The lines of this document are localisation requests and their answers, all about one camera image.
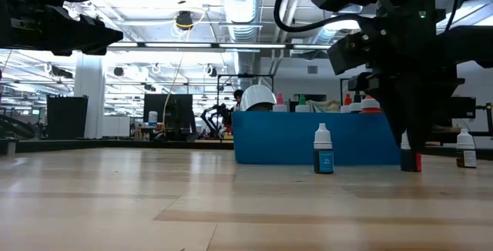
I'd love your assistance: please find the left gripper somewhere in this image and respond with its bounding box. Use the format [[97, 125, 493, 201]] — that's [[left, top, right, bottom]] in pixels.
[[0, 0, 124, 57]]

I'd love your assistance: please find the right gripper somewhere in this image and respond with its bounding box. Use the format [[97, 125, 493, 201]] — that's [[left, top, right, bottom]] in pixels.
[[327, 12, 467, 154]]

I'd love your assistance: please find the small dropper bottle red label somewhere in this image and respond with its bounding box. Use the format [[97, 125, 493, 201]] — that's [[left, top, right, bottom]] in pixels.
[[399, 129, 423, 173]]

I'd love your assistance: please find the large orange food coloring bottle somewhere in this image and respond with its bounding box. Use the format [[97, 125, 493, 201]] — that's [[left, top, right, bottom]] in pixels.
[[361, 95, 382, 114]]

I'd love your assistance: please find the small dropper bottle white label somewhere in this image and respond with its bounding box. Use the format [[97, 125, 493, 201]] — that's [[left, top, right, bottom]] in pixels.
[[455, 129, 478, 169]]

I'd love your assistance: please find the large red food coloring bottle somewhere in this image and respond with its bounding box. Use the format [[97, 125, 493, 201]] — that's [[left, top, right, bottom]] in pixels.
[[340, 93, 354, 114]]

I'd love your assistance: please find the small dropper bottle blue label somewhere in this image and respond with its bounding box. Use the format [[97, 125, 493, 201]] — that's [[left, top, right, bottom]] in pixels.
[[313, 122, 335, 175]]

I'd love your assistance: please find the large green food coloring bottle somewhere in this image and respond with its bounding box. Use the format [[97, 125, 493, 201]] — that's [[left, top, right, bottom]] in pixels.
[[294, 93, 311, 113]]

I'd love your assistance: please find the large pink food coloring bottle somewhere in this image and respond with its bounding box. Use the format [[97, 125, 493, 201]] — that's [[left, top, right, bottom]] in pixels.
[[272, 92, 289, 113]]

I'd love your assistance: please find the blue plastic bin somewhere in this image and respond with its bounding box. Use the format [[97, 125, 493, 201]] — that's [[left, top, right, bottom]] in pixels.
[[232, 110, 402, 166]]

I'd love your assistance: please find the black box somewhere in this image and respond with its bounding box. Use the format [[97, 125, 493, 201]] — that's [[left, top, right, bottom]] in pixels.
[[452, 96, 477, 119]]

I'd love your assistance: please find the black cabinet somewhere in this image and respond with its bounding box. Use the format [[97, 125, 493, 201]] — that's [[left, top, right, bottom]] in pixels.
[[46, 95, 89, 140]]

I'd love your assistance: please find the dark background monitor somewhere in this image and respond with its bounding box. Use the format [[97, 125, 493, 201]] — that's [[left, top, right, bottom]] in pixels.
[[143, 93, 193, 140]]

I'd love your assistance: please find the black overhead beam with lights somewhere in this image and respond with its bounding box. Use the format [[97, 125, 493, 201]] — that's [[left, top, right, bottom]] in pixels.
[[107, 41, 332, 52]]

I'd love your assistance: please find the person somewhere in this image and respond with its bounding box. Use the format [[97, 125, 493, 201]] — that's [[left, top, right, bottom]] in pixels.
[[233, 89, 246, 112]]

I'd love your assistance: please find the black overhead camera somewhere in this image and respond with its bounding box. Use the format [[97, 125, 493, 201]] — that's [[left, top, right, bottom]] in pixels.
[[175, 10, 194, 32]]

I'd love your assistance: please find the black aluminium table frame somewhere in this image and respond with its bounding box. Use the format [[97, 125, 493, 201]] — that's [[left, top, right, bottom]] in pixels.
[[0, 138, 493, 158]]

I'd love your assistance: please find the silver ventilation duct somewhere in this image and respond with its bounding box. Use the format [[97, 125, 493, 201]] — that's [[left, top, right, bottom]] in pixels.
[[217, 0, 267, 75]]

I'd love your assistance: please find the black background rig frame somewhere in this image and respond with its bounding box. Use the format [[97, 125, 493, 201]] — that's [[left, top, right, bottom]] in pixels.
[[216, 72, 275, 90]]

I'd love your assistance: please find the black right camera cable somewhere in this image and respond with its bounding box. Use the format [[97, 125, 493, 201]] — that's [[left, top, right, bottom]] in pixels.
[[273, 0, 363, 34]]

